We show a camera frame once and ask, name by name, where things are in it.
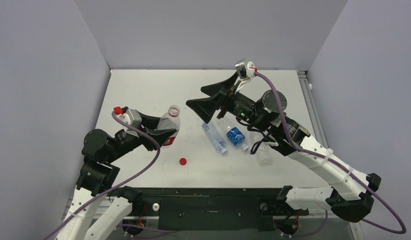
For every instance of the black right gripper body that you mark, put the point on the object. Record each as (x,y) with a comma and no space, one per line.
(226,103)

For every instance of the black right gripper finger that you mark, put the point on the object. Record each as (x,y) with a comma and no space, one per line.
(221,88)
(205,108)

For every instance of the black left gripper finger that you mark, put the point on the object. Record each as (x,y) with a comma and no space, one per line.
(164,137)
(148,122)

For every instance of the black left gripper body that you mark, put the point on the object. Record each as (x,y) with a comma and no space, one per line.
(128,143)

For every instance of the red label clear bottle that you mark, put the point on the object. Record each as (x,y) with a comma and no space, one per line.
(170,120)

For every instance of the clear bottle white cap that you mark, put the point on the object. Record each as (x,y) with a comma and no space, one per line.
(215,137)

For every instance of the red bottle cap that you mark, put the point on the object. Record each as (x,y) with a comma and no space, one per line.
(183,161)

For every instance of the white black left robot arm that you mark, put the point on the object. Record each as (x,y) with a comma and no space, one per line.
(98,206)

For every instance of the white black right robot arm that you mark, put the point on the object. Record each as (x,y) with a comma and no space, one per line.
(350,194)

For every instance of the blue label clear bottle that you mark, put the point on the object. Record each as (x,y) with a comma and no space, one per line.
(237,138)

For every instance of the clear unlabelled bottle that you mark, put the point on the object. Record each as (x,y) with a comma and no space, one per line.
(263,154)

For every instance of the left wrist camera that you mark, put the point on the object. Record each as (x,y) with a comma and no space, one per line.
(131,117)

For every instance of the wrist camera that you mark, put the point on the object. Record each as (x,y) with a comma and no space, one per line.
(245,69)
(131,117)

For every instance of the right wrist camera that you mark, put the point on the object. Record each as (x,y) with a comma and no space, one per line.
(245,69)

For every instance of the aluminium rail frame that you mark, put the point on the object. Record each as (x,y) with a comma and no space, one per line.
(343,103)

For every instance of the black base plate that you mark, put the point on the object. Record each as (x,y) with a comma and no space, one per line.
(213,209)

